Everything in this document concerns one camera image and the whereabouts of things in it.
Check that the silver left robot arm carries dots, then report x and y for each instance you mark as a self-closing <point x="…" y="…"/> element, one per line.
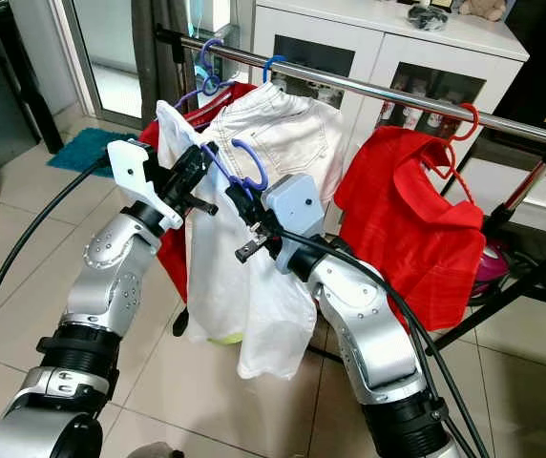
<point x="115" y="272"/>

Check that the red polo shirt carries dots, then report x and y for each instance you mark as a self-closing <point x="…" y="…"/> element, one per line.
<point x="407" y="229"/>

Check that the magenta plastic object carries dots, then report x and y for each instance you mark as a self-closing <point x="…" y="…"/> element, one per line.
<point x="488" y="267"/>

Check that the white sliding door frame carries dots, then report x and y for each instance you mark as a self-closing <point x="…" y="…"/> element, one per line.
<point x="82" y="57"/>

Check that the yellow green object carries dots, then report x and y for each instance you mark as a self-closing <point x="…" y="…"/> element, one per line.
<point x="223" y="338"/>

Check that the blue plastic hanger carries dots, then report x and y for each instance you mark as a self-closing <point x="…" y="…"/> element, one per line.
<point x="266" y="69"/>
<point x="262" y="164"/>

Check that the white denim trousers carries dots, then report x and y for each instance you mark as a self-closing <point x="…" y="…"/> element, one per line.
<point x="297" y="134"/>

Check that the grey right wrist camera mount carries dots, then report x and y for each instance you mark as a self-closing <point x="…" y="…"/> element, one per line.
<point x="297" y="205"/>

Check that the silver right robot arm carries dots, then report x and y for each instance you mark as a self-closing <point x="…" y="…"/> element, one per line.
<point x="368" y="315"/>

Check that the dark grey curtain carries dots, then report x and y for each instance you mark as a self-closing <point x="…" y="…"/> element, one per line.
<point x="158" y="57"/>

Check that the chrome clothes rail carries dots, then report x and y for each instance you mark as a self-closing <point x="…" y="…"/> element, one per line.
<point x="368" y="88"/>

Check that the white glass door cabinet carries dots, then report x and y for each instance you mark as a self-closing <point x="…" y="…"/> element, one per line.
<point x="407" y="38"/>

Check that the teal floor mat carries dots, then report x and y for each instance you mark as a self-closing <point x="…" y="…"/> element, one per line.
<point x="87" y="151"/>

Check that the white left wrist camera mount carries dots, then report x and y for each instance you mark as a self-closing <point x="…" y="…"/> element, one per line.
<point x="132" y="172"/>

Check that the purple plastic hanger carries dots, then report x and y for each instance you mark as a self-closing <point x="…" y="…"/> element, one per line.
<point x="209" y="84"/>

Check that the beige plush toy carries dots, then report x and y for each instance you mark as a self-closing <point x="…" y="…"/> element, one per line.
<point x="483" y="8"/>

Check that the glass ornament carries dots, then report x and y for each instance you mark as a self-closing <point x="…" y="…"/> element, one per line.
<point x="428" y="14"/>

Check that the red plastic hanger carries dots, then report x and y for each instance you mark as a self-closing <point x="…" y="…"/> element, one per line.
<point x="475" y="119"/>

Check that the white shirt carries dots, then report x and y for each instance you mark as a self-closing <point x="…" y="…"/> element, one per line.
<point x="235" y="286"/>

